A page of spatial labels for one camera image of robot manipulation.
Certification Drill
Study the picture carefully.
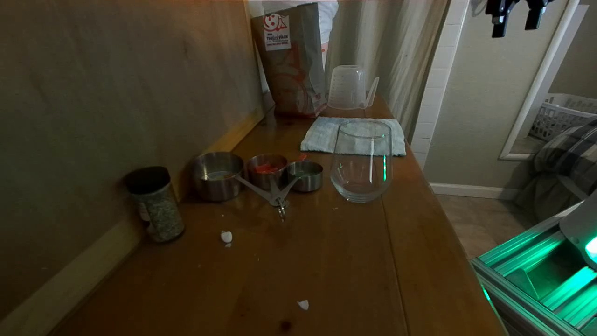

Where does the light blue cloth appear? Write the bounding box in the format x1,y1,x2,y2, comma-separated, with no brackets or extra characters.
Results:
299,116,409,159

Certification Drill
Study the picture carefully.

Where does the white framed mirror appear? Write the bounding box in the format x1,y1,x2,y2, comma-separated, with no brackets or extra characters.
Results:
499,0,597,163

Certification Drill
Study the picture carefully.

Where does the white lattice basket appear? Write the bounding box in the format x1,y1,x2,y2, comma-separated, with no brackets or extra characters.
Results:
528,92,597,146

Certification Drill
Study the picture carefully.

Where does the grey plaid blanket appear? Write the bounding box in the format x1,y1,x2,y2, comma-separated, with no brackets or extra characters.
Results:
512,120,597,220

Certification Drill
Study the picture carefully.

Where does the clear plastic measuring jug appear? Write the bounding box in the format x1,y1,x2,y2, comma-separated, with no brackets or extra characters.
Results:
327,64,383,114

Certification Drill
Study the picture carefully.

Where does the clear stemless wine glass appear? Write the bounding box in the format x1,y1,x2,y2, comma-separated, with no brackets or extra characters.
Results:
329,120,394,206

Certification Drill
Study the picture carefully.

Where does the brown paper bag red print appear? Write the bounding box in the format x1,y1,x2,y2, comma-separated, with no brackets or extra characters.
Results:
249,0,342,120

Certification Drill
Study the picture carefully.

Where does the small steel measuring cup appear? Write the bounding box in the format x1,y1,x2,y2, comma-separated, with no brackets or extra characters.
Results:
278,159,325,213

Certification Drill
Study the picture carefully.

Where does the medium steel measuring cup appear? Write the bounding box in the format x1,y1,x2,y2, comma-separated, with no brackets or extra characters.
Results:
247,153,291,207

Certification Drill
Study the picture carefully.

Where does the large steel measuring cup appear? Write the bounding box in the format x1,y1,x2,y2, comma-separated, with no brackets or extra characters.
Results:
193,150,291,217

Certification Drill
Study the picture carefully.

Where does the glass spice jar dark lid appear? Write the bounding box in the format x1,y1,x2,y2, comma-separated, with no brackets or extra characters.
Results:
122,164,187,245

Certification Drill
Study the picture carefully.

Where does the white angled mount plate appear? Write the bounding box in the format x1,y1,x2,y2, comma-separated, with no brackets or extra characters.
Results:
558,191,597,271

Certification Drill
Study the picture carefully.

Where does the green lit aluminium frame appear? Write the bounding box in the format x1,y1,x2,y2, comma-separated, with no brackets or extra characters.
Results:
471,213,597,336

